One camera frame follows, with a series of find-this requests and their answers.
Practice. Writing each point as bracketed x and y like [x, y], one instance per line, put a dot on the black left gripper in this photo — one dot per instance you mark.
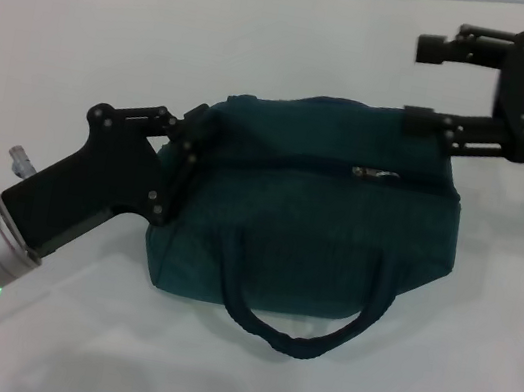
[91, 186]

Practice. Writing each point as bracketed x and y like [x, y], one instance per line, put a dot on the dark teal fabric bag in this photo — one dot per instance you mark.
[312, 225]

